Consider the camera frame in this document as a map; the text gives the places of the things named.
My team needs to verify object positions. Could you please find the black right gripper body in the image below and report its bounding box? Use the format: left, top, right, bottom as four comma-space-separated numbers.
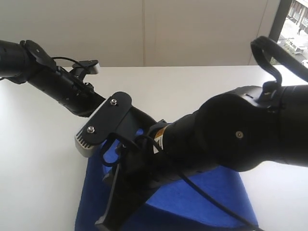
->
115, 134, 193, 193

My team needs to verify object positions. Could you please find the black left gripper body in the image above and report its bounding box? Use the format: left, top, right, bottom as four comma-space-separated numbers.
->
58, 82, 105, 117

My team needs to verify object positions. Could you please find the blue microfiber towel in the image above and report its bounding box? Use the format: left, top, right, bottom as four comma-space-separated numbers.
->
74, 127, 259, 231

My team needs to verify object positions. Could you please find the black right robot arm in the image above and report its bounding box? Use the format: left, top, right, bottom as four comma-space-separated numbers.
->
95, 85, 308, 231

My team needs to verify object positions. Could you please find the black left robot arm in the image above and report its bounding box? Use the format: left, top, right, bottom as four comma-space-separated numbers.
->
0, 40, 105, 117

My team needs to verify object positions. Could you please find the white bus outside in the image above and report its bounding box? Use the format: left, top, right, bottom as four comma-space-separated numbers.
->
285, 40, 308, 55

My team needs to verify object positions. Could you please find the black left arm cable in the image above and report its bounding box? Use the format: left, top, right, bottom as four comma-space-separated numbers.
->
51, 56, 81, 68

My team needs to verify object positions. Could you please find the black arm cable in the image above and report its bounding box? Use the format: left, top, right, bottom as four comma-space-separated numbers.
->
51, 56, 81, 68
100, 36, 308, 231

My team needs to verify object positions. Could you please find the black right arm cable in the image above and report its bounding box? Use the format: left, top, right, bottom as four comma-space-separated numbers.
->
100, 36, 308, 231

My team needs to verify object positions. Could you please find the dark window frame post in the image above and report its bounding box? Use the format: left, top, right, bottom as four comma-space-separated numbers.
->
269, 0, 292, 42

